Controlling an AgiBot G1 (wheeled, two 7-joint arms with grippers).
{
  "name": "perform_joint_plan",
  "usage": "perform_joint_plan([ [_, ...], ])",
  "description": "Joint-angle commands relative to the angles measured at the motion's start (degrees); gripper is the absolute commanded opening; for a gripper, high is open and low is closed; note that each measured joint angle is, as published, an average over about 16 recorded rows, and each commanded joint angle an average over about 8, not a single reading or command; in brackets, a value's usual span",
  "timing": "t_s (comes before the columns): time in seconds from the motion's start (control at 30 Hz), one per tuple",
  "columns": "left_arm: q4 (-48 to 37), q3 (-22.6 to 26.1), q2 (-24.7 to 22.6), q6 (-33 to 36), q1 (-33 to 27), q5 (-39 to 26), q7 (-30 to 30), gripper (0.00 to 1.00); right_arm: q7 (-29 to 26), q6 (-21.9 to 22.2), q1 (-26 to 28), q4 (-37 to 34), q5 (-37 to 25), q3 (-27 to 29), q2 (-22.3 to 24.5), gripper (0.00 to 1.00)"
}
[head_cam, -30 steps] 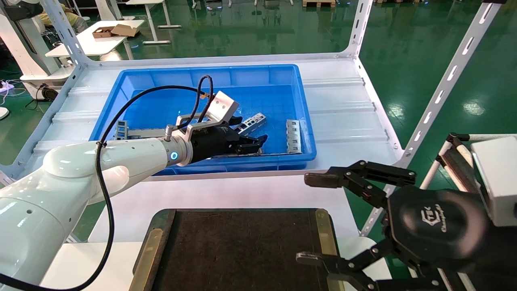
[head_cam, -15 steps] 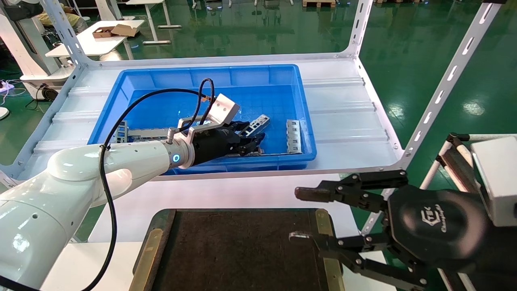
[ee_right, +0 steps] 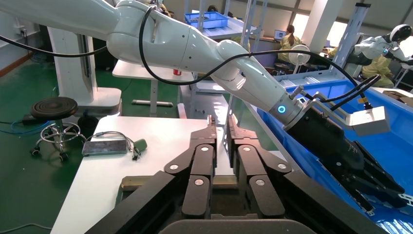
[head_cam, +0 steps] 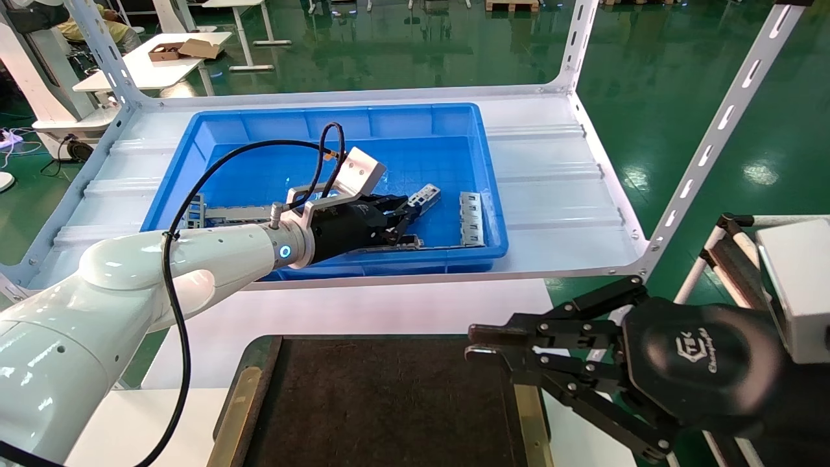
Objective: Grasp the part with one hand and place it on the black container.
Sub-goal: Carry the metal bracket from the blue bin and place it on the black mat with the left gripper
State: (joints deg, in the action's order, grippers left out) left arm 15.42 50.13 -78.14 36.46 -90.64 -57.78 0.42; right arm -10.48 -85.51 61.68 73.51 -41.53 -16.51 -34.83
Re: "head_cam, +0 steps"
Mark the black container tray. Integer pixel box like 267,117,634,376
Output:
206,334,552,467

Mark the white stand with black joints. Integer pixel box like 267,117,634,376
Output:
674,213,830,344

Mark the white machine base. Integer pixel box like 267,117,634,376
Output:
0,0,121,160

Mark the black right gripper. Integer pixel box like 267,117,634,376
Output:
465,276,830,467

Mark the white work table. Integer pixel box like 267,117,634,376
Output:
73,32,233,98

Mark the white table with legs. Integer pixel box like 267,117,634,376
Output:
201,0,292,72

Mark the silver slotted metal part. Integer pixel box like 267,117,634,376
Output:
459,191,486,248

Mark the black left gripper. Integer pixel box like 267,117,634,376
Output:
310,194,423,265

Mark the person in yellow shirt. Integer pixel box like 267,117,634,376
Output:
55,5,141,54

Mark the blue plastic bin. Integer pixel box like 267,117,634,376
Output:
139,102,510,281

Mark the grey upright metal frame part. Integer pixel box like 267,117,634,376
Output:
184,193,208,229

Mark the open cardboard box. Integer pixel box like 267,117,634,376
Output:
148,39,224,63

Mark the white metal shelf rack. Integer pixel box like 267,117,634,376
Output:
0,0,814,380

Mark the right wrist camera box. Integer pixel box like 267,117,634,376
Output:
755,219,830,365

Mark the silver perforated metal bracket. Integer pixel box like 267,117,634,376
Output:
407,184,442,212

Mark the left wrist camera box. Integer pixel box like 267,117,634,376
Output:
285,147,388,222

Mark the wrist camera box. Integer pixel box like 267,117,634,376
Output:
755,219,830,365
285,147,388,222

